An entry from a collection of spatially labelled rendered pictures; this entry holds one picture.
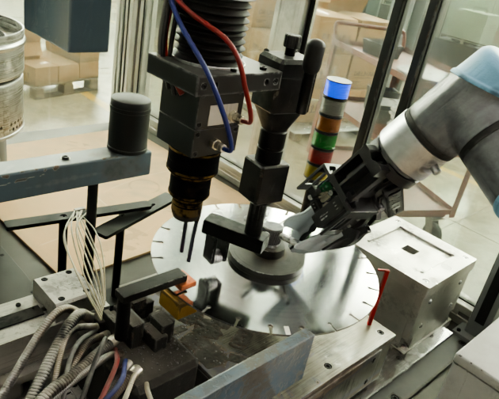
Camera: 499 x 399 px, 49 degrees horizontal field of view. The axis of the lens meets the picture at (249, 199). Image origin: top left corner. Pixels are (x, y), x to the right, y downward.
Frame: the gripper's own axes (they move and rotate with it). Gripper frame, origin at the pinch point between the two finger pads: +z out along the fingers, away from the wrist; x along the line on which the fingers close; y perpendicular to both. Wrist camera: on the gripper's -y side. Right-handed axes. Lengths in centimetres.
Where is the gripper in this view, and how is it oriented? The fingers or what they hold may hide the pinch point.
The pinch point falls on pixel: (299, 244)
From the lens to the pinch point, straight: 77.8
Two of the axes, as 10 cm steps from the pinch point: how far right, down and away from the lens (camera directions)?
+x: 3.9, 8.3, -4.0
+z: -5.9, 5.6, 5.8
